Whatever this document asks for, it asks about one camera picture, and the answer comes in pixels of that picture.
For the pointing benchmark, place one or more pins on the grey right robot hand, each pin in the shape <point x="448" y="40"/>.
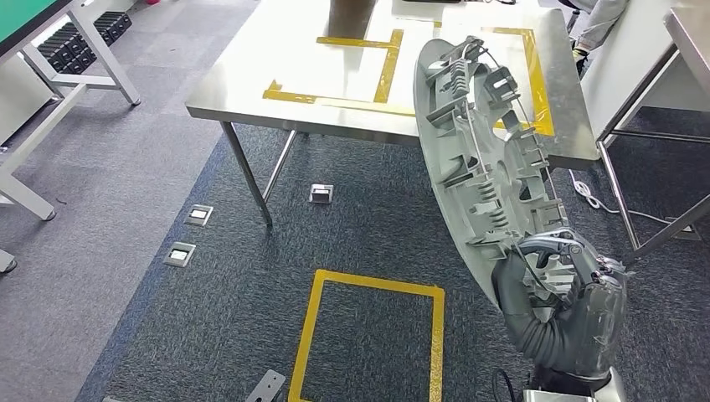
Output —
<point x="602" y="316"/>

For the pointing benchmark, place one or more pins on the grey wheel cover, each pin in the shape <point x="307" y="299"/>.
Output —
<point x="460" y="144"/>

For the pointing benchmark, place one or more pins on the black ribbed blocks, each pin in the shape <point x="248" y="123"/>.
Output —
<point x="72" y="44"/>

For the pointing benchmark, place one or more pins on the yellow tape outline with notch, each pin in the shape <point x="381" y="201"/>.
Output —
<point x="388" y="66"/>

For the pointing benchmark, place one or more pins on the person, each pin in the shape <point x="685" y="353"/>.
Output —
<point x="604" y="16"/>

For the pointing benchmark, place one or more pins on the steel frame side table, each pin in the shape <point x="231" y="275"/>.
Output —
<point x="693" y="44"/>

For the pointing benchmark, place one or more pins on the yellow tape rectangle outline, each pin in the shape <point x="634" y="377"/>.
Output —
<point x="535" y="72"/>

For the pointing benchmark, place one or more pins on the yellow floor tape square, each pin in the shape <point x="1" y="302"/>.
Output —
<point x="316" y="333"/>

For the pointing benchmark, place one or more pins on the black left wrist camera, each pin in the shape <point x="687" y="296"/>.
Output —
<point x="266" y="387"/>

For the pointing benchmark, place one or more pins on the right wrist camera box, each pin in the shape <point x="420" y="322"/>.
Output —
<point x="554" y="396"/>

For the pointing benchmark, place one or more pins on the steel floor socket box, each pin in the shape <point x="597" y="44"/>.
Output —
<point x="322" y="194"/>
<point x="179" y="254"/>
<point x="198" y="215"/>

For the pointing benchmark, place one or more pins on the steel workbench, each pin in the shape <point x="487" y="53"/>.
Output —
<point x="310" y="66"/>

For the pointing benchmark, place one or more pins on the white table with green top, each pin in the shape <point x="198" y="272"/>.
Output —
<point x="83" y="80"/>

